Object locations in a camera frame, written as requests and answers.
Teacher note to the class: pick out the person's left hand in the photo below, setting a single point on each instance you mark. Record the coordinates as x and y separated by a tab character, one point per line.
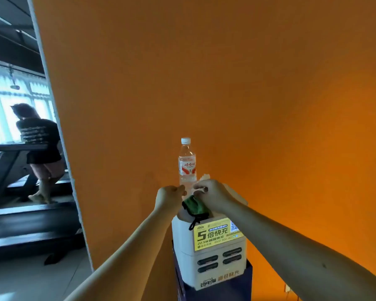
169	198

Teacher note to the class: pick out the dark blue stand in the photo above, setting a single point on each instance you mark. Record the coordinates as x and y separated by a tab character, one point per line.
233	289

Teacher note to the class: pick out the green cleaning cloth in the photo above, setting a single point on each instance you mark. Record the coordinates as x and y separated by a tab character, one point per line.
196	207

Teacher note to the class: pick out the white wall outlet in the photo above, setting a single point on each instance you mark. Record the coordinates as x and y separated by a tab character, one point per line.
287	288

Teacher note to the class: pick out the large bright window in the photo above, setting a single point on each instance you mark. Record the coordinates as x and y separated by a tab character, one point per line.
12	100

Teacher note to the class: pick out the person's left forearm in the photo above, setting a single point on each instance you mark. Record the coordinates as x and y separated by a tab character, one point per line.
125	263

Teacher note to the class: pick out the clear plastic water bottle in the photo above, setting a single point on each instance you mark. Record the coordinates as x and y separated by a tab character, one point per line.
187	165

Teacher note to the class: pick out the black treadmill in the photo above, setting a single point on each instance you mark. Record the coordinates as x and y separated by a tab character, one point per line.
22	225

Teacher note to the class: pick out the person's right hand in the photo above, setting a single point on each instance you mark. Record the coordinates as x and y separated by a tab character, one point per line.
216	194

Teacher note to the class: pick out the person's right forearm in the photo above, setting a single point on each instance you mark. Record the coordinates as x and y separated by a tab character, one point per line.
301	254

